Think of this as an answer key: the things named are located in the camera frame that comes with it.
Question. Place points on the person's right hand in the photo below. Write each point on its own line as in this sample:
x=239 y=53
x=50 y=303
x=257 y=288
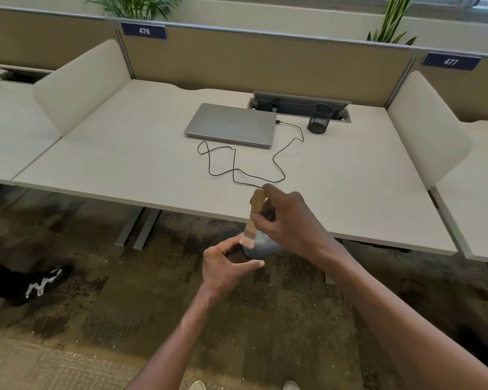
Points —
x=292 y=223

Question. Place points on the person's left hand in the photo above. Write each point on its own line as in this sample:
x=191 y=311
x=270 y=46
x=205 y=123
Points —
x=221 y=272

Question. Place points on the person's right fingers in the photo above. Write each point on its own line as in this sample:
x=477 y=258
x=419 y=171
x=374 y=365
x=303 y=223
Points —
x=274 y=221

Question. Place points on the person's left thumb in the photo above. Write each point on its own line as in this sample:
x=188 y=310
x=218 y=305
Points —
x=250 y=265

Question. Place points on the grey computer mouse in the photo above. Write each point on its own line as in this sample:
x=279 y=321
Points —
x=265 y=250

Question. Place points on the wooden paint brush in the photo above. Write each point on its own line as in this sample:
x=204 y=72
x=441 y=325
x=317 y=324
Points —
x=258 y=201

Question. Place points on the person's right forearm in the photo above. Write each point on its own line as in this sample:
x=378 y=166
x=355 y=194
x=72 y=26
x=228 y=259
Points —
x=394 y=320

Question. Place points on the person's left forearm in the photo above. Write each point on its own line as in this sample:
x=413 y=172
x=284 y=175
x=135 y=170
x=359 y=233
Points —
x=175 y=341

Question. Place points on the silver closed laptop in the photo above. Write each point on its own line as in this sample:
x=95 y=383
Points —
x=231 y=123

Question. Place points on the black mesh pen holder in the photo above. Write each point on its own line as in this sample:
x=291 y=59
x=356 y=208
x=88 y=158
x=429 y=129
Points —
x=319 y=121

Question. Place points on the person's white right shoe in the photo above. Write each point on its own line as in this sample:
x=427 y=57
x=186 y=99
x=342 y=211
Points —
x=291 y=386

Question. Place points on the person's white shoe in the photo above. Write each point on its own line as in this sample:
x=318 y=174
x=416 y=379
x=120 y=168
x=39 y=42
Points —
x=291 y=386
x=197 y=386

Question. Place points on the person's white left shoe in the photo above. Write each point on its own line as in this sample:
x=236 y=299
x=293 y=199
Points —
x=197 y=386

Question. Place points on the beige partition panel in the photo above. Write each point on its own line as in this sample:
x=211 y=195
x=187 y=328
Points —
x=467 y=91
x=44 y=38
x=268 y=62

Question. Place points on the white curved desk divider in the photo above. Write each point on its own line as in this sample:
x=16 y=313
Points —
x=81 y=87
x=427 y=125

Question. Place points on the green spiky plant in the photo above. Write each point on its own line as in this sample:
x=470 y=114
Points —
x=393 y=24

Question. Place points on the blue number label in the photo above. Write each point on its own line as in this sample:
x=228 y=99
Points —
x=144 y=31
x=450 y=61

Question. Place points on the green leafy plant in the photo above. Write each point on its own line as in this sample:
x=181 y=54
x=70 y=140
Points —
x=136 y=6

